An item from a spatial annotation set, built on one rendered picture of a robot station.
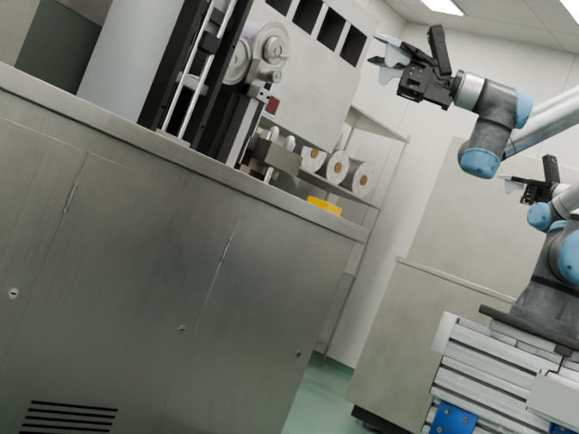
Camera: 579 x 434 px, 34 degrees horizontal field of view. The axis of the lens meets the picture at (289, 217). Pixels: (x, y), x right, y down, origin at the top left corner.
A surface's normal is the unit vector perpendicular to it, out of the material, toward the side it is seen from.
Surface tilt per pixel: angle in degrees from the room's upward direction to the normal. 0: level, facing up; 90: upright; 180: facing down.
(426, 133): 90
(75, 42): 90
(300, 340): 90
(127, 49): 90
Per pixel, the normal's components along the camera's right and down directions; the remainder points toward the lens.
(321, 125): 0.76, 0.28
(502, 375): -0.44, -0.19
